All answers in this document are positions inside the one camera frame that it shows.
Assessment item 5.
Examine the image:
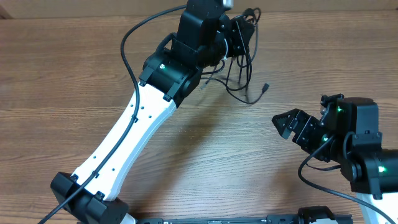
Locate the black usb cable thick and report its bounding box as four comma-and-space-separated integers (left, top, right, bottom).
223, 7, 270, 105

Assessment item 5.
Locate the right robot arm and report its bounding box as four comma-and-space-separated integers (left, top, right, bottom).
272, 94, 397, 223

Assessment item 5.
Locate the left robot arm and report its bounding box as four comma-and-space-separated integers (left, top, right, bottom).
50, 0, 261, 223

